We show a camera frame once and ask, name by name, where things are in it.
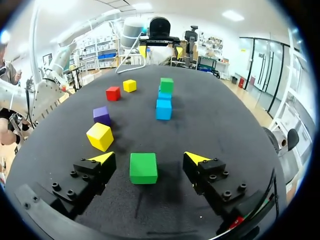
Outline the yellow cube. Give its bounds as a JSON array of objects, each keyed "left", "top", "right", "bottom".
[
  {"left": 122, "top": 79, "right": 138, "bottom": 94},
  {"left": 85, "top": 122, "right": 115, "bottom": 153}
]

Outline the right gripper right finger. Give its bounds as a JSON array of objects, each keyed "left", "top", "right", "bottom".
[{"left": 182, "top": 151, "right": 249, "bottom": 216}]

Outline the blue cube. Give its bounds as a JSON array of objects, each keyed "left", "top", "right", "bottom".
[
  {"left": 157, "top": 85, "right": 173, "bottom": 101},
  {"left": 155, "top": 98, "right": 173, "bottom": 121}
]

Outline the green cube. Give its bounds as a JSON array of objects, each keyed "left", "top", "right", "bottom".
[
  {"left": 159, "top": 77, "right": 175, "bottom": 94},
  {"left": 129, "top": 152, "right": 159, "bottom": 185}
]

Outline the purple cube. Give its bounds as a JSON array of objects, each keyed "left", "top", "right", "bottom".
[{"left": 92, "top": 105, "right": 112, "bottom": 127}]

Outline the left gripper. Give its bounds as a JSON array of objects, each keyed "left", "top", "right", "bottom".
[{"left": 139, "top": 16, "right": 184, "bottom": 61}]

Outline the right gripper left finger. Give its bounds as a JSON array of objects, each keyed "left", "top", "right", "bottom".
[{"left": 51, "top": 151, "right": 117, "bottom": 216}]

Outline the white cable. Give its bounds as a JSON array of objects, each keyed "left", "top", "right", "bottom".
[{"left": 114, "top": 31, "right": 147, "bottom": 75}]

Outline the red cube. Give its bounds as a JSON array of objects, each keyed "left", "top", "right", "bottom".
[{"left": 105, "top": 86, "right": 122, "bottom": 102}]

